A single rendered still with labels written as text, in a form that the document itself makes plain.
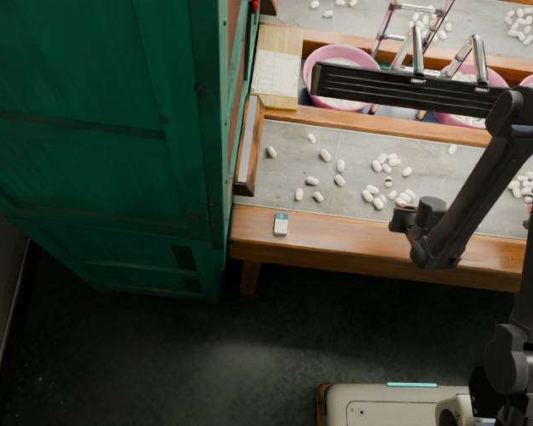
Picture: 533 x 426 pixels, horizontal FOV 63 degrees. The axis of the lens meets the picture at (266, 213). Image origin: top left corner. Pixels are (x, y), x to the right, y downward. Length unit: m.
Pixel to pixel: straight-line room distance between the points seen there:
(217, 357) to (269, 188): 0.86
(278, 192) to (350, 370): 0.95
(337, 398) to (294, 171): 0.81
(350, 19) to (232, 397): 1.50
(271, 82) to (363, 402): 1.12
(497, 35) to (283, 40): 0.80
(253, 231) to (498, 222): 0.73
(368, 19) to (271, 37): 0.39
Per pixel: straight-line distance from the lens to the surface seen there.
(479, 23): 1.92
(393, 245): 1.26
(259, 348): 1.89
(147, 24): 0.51
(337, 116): 1.41
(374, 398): 1.67
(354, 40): 1.63
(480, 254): 1.36
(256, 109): 1.26
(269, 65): 1.47
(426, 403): 1.74
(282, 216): 1.19
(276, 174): 1.29
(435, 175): 1.43
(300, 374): 1.90
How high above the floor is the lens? 1.87
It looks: 67 degrees down
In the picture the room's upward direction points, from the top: 12 degrees clockwise
